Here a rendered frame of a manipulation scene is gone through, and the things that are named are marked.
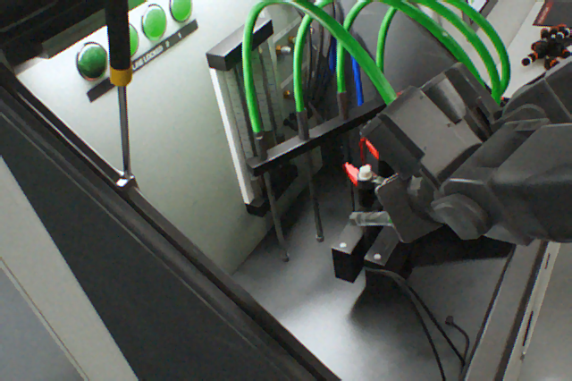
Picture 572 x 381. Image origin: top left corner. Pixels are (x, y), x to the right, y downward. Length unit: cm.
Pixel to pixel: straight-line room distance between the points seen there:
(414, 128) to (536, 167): 12
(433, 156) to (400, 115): 4
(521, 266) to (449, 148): 54
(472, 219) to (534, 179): 6
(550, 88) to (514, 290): 38
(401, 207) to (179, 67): 45
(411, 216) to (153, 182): 45
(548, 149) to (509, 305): 57
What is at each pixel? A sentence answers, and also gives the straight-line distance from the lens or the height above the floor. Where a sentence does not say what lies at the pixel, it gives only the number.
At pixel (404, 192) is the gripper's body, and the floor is 129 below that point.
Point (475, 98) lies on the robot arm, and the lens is 68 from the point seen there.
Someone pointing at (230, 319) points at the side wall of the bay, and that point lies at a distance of 62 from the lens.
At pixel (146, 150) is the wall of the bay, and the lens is 84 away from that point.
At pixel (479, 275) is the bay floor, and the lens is 110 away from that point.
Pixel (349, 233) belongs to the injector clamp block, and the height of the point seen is 98.
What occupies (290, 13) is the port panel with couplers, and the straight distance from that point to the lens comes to 111.
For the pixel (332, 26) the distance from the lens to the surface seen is 61.
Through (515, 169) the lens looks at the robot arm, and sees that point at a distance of 36.
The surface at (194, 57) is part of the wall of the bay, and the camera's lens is 89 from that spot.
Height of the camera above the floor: 166
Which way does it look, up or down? 40 degrees down
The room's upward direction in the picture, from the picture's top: 11 degrees counter-clockwise
